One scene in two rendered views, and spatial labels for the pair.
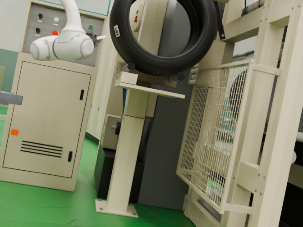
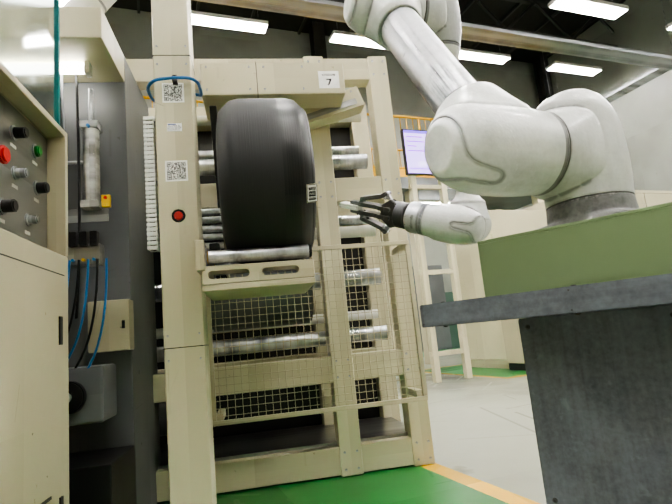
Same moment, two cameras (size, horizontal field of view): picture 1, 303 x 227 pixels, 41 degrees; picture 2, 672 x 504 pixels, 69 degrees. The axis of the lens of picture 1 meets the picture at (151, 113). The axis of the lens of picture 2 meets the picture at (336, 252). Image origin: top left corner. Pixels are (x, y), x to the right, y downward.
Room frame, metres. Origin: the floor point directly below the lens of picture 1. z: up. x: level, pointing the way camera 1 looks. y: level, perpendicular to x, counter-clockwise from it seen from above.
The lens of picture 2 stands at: (2.12, 1.80, 0.61)
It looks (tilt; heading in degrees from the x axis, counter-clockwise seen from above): 9 degrees up; 270
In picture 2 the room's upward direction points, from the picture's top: 6 degrees counter-clockwise
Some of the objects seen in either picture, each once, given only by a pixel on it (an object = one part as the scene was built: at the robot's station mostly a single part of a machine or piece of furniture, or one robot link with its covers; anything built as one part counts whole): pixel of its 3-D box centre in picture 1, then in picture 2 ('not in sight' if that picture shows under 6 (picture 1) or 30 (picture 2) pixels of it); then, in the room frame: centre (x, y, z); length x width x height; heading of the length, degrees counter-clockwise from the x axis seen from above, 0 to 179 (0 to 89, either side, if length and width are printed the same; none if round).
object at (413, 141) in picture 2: not in sight; (426, 153); (0.94, -3.72, 2.60); 0.60 x 0.05 x 0.55; 21
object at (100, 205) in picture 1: (116, 207); not in sight; (2.65, 0.11, 0.01); 0.27 x 0.27 x 0.02; 10
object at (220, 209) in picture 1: (207, 128); (316, 327); (2.23, -0.32, 0.65); 0.90 x 0.02 x 0.70; 10
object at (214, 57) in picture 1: (206, 64); (203, 244); (2.68, -0.29, 1.05); 0.20 x 0.15 x 0.30; 10
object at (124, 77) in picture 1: (126, 79); (258, 273); (2.38, 0.19, 0.84); 0.36 x 0.09 x 0.06; 10
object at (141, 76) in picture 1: (146, 74); (207, 264); (2.58, 0.08, 0.90); 0.40 x 0.03 x 0.10; 100
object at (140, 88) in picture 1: (148, 90); (259, 289); (2.40, 0.05, 0.80); 0.37 x 0.36 x 0.02; 100
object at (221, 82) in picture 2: not in sight; (273, 92); (2.33, -0.27, 1.71); 0.61 x 0.25 x 0.15; 10
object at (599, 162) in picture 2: not in sight; (574, 149); (1.64, 0.88, 0.92); 0.18 x 0.16 x 0.22; 20
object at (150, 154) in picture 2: not in sight; (153, 183); (2.73, 0.15, 1.19); 0.05 x 0.04 x 0.48; 100
